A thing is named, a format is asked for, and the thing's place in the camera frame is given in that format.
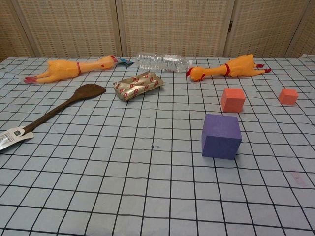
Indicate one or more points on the large purple foam cube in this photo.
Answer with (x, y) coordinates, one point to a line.
(221, 137)

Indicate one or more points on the medium orange foam cube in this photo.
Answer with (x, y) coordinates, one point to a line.
(233, 100)

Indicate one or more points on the small orange foam cube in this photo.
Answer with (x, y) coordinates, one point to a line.
(288, 97)

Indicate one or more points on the table with checkered tablecloth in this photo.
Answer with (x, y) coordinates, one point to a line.
(147, 184)

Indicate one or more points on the gold foil snack packet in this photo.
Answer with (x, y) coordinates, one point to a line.
(137, 86)

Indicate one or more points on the clear plastic water bottle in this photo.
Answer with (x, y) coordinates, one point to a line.
(160, 62)

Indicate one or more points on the dark wooden spatula with label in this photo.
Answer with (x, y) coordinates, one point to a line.
(86, 91)

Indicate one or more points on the beige woven folding screen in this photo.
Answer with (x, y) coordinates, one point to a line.
(172, 24)

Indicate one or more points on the unbagged yellow rubber chicken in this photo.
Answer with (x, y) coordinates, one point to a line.
(238, 65)

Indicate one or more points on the bagged yellow rubber chicken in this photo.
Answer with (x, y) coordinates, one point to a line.
(61, 70)

